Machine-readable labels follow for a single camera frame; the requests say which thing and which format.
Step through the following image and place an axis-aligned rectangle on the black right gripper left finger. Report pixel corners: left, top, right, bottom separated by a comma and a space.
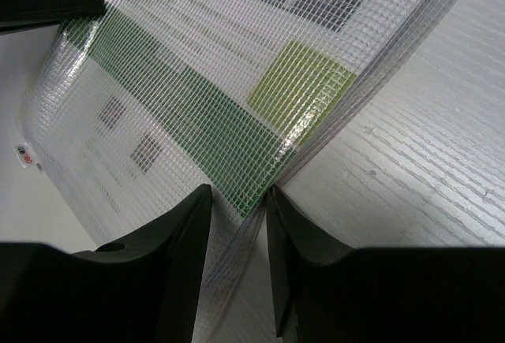
1, 185, 212, 342

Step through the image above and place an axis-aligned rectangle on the mesh document pouch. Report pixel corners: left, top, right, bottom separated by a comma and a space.
18, 0, 457, 342

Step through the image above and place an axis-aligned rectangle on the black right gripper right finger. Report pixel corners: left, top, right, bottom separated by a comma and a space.
266, 191, 504, 342

